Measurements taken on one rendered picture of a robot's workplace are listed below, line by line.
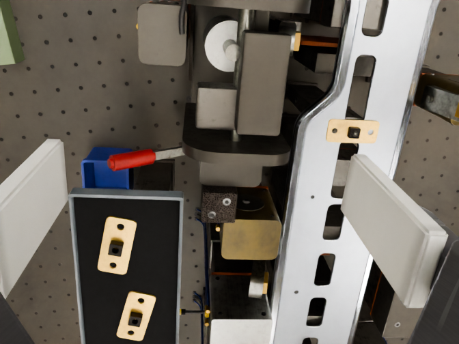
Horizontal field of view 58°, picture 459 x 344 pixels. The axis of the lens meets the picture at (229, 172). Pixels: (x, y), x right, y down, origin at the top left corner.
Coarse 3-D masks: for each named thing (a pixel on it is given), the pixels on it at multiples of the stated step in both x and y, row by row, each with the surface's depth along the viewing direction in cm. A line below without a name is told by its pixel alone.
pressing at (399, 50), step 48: (432, 0) 60; (384, 48) 62; (336, 96) 64; (384, 96) 65; (336, 144) 68; (384, 144) 68; (288, 192) 70; (288, 240) 74; (336, 240) 75; (288, 288) 79; (336, 288) 80; (288, 336) 84; (336, 336) 85
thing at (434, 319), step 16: (448, 256) 12; (448, 272) 11; (432, 288) 11; (448, 288) 11; (432, 304) 10; (448, 304) 10; (432, 320) 10; (448, 320) 10; (416, 336) 9; (432, 336) 9; (448, 336) 9
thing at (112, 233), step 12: (108, 216) 52; (108, 228) 52; (132, 228) 53; (108, 240) 53; (120, 240) 53; (132, 240) 53; (108, 252) 53; (120, 252) 53; (108, 264) 55; (120, 264) 55
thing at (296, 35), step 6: (282, 24) 54; (288, 24) 55; (294, 24) 56; (282, 30) 51; (288, 30) 51; (294, 30) 51; (294, 36) 50; (300, 36) 52; (294, 42) 52; (294, 48) 52
